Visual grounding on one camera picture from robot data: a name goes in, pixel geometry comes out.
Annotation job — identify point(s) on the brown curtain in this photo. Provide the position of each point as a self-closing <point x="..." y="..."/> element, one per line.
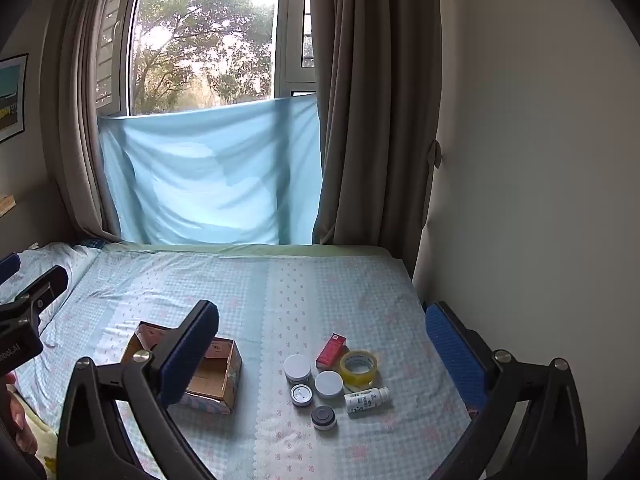
<point x="84" y="75"/>
<point x="378" y="66"/>

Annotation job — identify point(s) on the white vitamin bottle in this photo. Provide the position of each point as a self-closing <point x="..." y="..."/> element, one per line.
<point x="365" y="400"/>

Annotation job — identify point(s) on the yellow tape roll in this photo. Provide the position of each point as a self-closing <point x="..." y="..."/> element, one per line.
<point x="358" y="368"/>

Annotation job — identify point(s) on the red small carton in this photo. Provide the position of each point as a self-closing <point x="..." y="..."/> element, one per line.
<point x="331" y="352"/>

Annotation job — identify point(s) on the open cardboard box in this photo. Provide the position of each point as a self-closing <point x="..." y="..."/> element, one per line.
<point x="213" y="386"/>

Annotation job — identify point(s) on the framed wall picture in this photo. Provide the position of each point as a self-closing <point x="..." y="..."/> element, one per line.
<point x="12" y="96"/>

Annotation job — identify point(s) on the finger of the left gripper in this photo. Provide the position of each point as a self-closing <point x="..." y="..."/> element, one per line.
<point x="42" y="287"/>
<point x="9" y="266"/>

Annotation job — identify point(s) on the black cosmetic jar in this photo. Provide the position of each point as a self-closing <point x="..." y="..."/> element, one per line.
<point x="323" y="418"/>

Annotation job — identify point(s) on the window frame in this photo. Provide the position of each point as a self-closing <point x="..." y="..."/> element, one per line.
<point x="163" y="56"/>

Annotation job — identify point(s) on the white lid green jar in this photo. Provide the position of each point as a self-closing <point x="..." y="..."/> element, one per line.
<point x="329" y="384"/>

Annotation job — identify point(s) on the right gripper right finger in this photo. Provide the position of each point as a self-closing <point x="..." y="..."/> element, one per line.
<point x="551" y="441"/>

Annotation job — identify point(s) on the silver tin can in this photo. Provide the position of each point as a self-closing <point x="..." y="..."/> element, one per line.
<point x="301" y="395"/>

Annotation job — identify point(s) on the right brown curtain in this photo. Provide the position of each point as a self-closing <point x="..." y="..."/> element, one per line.
<point x="378" y="66"/>

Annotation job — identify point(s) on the light blue hanging sheet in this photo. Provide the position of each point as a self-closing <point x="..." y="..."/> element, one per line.
<point x="240" y="174"/>

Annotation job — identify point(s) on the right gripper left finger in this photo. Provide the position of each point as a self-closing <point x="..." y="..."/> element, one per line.
<point x="92" y="439"/>

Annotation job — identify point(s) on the person's left hand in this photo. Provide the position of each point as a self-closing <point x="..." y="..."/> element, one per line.
<point x="24" y="438"/>

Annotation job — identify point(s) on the small wall label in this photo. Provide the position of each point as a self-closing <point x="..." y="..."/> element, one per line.
<point x="7" y="203"/>

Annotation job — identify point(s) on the left brown curtain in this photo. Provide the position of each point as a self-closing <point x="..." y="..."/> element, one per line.
<point x="84" y="75"/>

